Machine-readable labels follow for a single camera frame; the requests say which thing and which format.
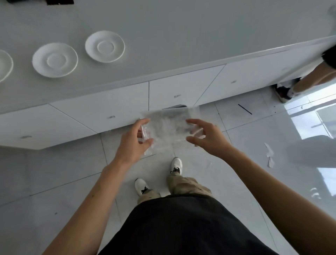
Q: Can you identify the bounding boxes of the white cabinet door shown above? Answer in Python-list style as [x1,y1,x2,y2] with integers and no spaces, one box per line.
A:
[0,104,98,150]
[149,65,226,111]
[49,82,149,133]
[195,42,332,106]

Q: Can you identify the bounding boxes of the white saucer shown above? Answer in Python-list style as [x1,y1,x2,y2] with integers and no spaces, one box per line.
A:
[85,30,125,63]
[32,43,79,78]
[0,49,14,83]

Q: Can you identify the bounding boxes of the person's left forearm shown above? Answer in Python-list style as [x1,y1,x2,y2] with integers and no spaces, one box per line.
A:
[42,158,140,255]

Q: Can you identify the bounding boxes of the person's right forearm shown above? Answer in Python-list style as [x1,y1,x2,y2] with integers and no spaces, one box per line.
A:
[223,145,336,255]

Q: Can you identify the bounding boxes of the person's white left shoe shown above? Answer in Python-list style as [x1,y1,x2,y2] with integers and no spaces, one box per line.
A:
[134,178,151,197]

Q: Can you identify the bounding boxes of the black object on counter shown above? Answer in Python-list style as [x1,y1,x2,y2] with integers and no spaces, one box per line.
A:
[46,0,75,6]

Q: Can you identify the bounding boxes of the person's right hand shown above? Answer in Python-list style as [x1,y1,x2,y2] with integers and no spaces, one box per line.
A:
[186,118,234,160]

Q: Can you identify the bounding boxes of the person's white right shoe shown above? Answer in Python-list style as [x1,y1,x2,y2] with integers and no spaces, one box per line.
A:
[170,157,183,175]

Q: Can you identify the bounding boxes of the clear plastic bag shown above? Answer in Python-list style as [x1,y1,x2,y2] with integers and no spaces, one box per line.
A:
[140,106,205,156]

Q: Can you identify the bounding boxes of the person's white shoe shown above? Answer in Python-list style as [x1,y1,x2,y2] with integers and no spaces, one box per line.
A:
[134,178,151,197]
[170,157,183,175]

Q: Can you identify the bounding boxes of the person's khaki trousers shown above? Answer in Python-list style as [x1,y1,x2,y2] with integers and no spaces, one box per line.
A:
[137,173,212,205]

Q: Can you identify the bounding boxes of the person's black shirt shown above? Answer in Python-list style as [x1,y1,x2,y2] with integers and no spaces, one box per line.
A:
[98,194,279,255]

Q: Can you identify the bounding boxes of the person's left hand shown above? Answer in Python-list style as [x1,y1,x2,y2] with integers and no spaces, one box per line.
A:
[114,118,154,168]

